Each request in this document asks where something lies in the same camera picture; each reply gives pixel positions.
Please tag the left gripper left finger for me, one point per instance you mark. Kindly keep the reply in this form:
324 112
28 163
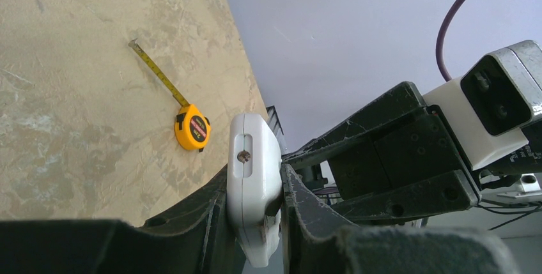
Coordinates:
193 236

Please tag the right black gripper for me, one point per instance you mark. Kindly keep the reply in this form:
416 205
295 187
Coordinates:
394 161

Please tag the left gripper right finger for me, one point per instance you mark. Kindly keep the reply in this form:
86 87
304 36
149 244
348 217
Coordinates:
317 239

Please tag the yellow tape measure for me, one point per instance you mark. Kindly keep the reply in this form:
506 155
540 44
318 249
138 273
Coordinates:
191 128

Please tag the white remote control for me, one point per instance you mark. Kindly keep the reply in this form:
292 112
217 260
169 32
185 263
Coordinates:
254 187

